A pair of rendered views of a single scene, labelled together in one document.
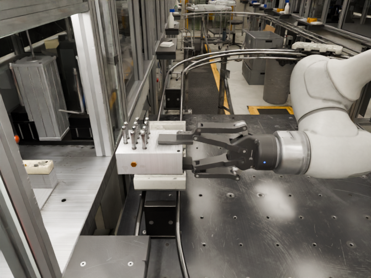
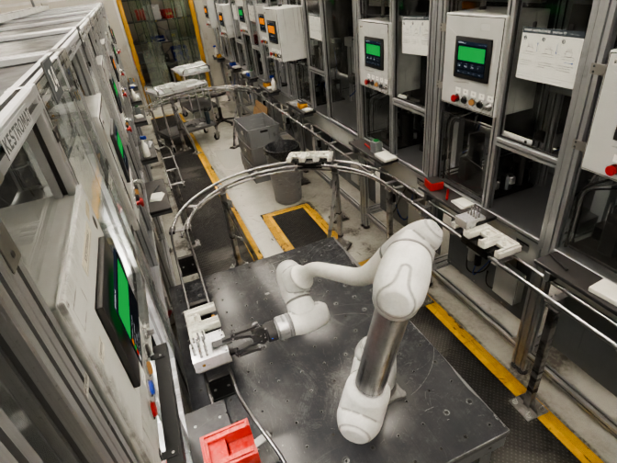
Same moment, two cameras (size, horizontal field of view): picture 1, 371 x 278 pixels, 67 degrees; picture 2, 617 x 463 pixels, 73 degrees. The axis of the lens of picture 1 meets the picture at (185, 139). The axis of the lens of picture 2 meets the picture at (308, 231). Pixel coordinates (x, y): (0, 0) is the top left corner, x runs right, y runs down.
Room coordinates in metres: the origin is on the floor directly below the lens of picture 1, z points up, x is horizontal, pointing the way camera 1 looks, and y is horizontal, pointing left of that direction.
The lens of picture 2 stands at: (-0.64, 0.03, 2.16)
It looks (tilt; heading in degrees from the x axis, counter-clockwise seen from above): 32 degrees down; 341
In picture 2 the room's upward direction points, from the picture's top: 7 degrees counter-clockwise
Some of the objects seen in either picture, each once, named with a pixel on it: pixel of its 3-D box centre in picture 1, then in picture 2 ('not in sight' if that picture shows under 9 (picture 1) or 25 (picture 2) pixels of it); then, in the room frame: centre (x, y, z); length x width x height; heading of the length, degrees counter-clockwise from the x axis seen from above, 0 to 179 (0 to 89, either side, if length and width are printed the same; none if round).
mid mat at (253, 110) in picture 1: (281, 123); (301, 230); (2.70, -1.02, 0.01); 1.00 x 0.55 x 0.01; 0
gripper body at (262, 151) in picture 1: (250, 151); (263, 333); (0.49, -0.13, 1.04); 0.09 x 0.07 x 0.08; 90
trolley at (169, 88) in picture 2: (208, 28); (184, 112); (6.11, -0.47, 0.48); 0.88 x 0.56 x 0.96; 108
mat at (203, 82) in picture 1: (199, 64); (187, 164); (5.17, -0.26, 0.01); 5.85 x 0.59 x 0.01; 0
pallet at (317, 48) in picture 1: (316, 51); (309, 159); (2.38, -1.08, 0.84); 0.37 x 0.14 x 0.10; 58
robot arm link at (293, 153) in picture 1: (286, 152); (283, 327); (0.49, -0.21, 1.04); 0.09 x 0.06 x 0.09; 0
